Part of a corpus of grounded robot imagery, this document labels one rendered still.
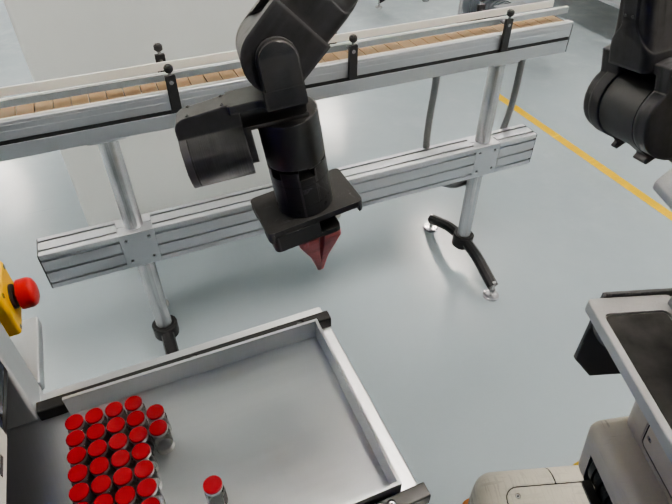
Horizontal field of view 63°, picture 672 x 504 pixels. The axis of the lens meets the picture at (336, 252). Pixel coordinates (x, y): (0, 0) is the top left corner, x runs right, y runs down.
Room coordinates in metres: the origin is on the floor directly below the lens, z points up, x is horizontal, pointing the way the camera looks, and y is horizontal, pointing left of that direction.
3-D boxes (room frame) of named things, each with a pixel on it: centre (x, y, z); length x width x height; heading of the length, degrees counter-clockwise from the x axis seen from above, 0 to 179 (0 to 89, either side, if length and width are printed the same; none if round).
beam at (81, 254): (1.41, 0.06, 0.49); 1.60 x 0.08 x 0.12; 113
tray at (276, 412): (0.34, 0.13, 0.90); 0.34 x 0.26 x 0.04; 113
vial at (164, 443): (0.35, 0.21, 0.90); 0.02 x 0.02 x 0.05
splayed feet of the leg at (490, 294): (1.65, -0.50, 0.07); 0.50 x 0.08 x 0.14; 23
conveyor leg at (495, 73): (1.65, -0.50, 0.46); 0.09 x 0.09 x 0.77; 23
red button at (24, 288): (0.50, 0.40, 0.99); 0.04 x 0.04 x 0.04; 23
